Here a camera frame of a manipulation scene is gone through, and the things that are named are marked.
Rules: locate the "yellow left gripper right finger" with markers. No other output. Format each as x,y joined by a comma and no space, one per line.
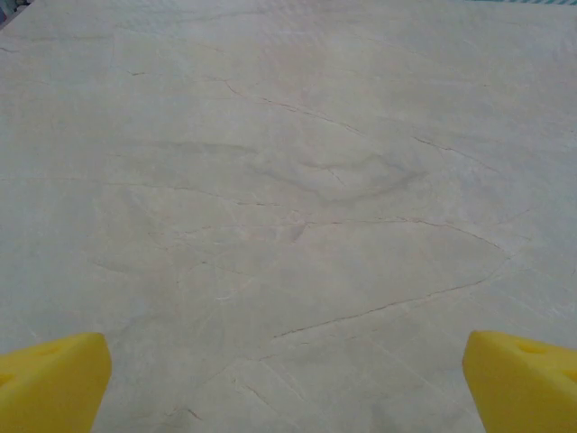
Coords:
523,388

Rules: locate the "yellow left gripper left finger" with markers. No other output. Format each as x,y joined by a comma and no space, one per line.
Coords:
49,388

